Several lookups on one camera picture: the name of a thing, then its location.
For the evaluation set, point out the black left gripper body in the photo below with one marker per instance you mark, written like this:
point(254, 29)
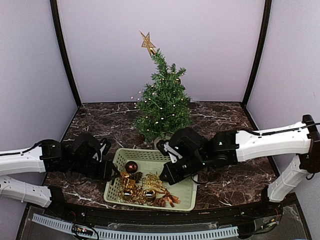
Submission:
point(83, 167)

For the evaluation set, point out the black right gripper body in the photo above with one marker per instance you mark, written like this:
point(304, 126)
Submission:
point(194, 163)

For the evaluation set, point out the brown bauble ornament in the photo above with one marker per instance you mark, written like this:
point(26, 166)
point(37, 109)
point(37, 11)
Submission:
point(131, 167)
point(178, 81)

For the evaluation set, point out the green plastic basket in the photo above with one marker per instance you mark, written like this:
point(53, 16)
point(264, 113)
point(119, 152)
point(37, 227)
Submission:
point(148, 161)

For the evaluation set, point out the small green christmas tree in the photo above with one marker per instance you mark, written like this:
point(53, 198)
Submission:
point(162, 107)

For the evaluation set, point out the gold star tree topper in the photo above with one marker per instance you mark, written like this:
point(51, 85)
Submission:
point(146, 43)

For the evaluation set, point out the gold merry christmas sign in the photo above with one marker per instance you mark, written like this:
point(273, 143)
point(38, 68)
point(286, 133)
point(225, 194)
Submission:
point(153, 181)

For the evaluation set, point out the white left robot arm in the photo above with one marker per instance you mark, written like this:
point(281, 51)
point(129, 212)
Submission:
point(85, 155)

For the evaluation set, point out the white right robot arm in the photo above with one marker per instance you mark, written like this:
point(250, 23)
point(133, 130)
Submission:
point(190, 152)

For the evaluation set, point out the brown pine cone ornament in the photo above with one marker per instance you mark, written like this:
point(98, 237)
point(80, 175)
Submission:
point(137, 176)

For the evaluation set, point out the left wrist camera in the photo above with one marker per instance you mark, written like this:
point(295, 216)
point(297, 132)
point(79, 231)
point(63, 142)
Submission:
point(102, 150)

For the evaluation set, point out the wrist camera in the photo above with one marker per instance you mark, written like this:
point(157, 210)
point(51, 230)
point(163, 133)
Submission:
point(164, 147)
point(102, 150)

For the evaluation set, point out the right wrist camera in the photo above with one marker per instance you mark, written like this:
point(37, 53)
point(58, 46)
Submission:
point(164, 147)

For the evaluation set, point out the black front table rail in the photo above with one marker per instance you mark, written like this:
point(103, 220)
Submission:
point(240, 214)

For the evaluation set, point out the left black frame post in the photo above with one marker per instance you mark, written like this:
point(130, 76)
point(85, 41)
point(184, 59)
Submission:
point(63, 51)

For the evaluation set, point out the black frame post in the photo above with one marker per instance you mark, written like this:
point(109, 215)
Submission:
point(258, 52)
point(63, 51)

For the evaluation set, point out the right black frame post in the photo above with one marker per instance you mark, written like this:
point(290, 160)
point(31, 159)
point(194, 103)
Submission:
point(258, 52)

